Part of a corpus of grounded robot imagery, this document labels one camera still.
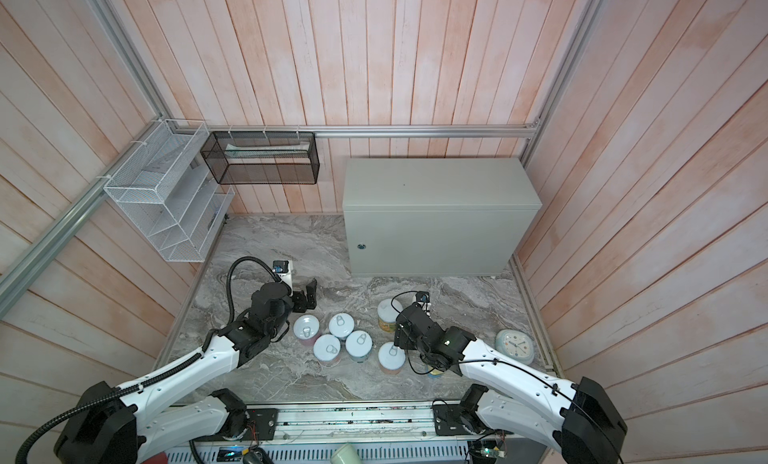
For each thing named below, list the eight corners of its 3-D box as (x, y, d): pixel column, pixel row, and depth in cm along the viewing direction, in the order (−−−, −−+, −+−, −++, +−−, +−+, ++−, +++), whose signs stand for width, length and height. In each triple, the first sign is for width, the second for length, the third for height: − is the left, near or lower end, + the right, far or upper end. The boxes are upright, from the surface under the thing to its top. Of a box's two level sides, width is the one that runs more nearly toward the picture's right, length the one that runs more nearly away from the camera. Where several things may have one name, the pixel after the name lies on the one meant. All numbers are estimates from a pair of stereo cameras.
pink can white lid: (315, 363, 84) (311, 357, 80) (318, 341, 88) (315, 334, 84) (340, 363, 84) (338, 357, 80) (342, 341, 88) (340, 334, 84)
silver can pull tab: (329, 343, 89) (327, 335, 84) (332, 321, 93) (329, 312, 88) (353, 343, 89) (352, 335, 84) (354, 321, 93) (353, 312, 88)
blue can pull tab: (347, 361, 85) (345, 354, 81) (348, 338, 90) (347, 330, 85) (372, 361, 85) (371, 354, 81) (372, 338, 90) (372, 330, 85)
